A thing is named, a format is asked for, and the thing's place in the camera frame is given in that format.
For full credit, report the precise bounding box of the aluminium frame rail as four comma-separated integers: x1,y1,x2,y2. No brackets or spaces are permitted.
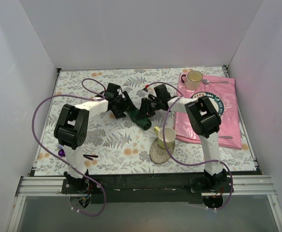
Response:
7,173,282,232

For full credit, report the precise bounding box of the white plate green rim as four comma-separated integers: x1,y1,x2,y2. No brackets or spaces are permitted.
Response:
191,92,225,116

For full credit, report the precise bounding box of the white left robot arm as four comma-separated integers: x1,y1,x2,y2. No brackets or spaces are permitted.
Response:
54,83,133,193

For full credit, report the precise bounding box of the cream enamel mug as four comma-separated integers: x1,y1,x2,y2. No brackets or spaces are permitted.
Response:
181,71,203,90

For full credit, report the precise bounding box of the floral tablecloth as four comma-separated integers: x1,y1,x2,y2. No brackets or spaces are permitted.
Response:
34,67,257,176

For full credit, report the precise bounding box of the dark green cloth napkin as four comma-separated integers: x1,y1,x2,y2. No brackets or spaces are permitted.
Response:
127,108,152,131

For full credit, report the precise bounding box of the pink satin placemat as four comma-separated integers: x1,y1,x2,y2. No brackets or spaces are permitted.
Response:
175,75,241,149

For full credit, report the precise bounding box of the speckled round coaster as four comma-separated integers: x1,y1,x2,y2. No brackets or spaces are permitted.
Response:
149,139,170,164

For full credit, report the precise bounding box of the yellow-green mug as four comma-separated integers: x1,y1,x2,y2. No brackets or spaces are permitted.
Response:
154,126,176,149

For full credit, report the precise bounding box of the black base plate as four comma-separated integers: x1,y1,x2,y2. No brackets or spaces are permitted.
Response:
61,173,231,204

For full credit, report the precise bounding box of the silver fork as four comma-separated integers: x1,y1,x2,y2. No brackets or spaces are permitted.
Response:
218,135,233,139

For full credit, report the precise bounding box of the silver spoon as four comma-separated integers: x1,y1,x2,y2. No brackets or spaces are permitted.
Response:
201,79,228,85

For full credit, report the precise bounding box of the purple plastic fork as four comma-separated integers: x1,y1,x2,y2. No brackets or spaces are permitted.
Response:
56,144,66,157

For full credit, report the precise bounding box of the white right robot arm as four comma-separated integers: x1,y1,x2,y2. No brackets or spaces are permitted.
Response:
136,84,226,192

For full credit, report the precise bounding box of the purple metal spoon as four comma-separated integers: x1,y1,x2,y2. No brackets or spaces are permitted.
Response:
83,154,98,158

